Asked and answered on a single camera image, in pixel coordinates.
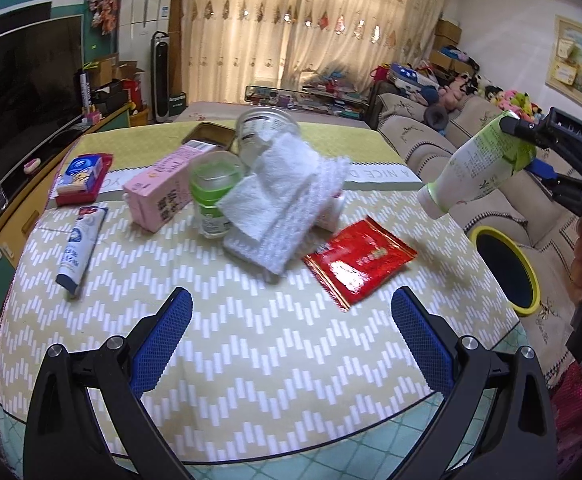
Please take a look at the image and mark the artificial flower decoration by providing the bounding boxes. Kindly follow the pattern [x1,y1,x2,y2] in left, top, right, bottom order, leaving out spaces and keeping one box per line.
[87,0,122,36]

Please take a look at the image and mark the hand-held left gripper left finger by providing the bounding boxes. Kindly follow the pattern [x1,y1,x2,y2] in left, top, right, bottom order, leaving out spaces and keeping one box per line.
[23,287,194,480]

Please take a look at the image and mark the tall white cabinet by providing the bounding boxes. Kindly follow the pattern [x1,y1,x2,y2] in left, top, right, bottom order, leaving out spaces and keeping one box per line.
[117,0,177,111]

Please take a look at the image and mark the black television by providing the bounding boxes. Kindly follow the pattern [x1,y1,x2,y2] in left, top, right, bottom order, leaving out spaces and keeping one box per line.
[0,15,84,161]

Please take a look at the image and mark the glass coffee table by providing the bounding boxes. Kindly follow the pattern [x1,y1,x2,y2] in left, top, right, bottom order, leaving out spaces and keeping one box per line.
[245,82,372,121]

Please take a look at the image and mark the pink patterned clothing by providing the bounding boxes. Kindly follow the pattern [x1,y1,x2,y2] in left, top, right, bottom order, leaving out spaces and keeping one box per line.
[551,362,582,461]

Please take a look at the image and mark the teal checked table cover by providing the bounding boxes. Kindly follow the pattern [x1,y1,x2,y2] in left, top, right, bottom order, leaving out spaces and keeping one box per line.
[0,390,472,480]

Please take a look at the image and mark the black tower fan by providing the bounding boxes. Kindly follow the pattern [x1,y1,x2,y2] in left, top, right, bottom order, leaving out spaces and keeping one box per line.
[150,31,172,123]

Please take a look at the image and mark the grey neck pillow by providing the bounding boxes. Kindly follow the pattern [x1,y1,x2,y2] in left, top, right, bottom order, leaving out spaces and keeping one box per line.
[423,105,449,131]

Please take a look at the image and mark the brown flat box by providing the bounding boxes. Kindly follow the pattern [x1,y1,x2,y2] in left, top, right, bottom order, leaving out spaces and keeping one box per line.
[181,122,237,152]

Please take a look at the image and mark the open cardboard box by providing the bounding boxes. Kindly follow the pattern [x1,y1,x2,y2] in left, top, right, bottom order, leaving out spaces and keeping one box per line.
[112,60,145,83]

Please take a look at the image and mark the blue tissue pack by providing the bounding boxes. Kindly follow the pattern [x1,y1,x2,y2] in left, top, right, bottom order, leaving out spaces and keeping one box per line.
[56,156,106,193]

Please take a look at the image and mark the white towel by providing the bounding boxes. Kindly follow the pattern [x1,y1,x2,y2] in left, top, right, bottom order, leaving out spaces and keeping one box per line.
[217,134,352,275]

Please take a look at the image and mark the white green plastic bottle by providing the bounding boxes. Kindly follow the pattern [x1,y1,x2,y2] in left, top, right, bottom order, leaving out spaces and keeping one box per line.
[417,110,537,219]

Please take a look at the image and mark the cream patterned curtain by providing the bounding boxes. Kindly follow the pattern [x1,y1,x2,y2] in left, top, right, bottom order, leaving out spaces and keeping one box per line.
[171,0,452,111]

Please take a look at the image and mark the pile of plush toys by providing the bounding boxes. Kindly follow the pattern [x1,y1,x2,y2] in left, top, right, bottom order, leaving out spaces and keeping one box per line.
[436,67,547,121]

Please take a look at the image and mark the green lidded clear cup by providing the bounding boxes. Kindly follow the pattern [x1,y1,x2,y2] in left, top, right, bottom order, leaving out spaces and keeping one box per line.
[189,150,246,239]

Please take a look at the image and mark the blue white bag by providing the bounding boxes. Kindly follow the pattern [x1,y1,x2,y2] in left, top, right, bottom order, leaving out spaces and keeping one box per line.
[388,62,434,91]

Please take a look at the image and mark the red snack packet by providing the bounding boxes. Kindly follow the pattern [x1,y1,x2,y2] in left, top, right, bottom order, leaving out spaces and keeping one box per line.
[302,215,418,313]

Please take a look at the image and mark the pink carton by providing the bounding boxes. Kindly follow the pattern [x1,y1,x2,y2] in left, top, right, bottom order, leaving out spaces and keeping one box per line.
[122,141,215,233]

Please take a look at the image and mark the blue white tube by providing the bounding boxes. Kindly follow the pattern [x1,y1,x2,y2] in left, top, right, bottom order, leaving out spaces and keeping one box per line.
[55,205,109,297]

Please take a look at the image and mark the blue box on red packet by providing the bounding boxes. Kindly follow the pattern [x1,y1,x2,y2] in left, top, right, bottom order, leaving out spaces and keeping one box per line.
[53,152,114,207]

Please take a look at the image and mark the beige sofa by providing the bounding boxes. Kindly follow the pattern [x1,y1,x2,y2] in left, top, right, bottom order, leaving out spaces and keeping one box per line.
[366,92,582,386]

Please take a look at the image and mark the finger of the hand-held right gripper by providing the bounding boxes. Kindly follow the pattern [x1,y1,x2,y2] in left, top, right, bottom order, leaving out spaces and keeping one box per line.
[500,106,582,153]
[526,157,582,206]

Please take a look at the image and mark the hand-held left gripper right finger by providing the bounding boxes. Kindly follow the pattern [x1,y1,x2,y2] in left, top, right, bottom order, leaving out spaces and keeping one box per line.
[391,286,557,480]

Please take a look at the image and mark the yellow rimmed dark bin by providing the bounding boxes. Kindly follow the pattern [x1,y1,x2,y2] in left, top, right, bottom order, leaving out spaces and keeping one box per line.
[470,226,542,316]

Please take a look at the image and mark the framed wall painting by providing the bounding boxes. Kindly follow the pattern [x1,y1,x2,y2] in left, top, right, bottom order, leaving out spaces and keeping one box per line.
[545,15,582,121]

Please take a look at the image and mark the yellow white zigzag tablecloth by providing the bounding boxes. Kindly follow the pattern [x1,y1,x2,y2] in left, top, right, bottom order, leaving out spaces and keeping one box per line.
[0,120,522,471]

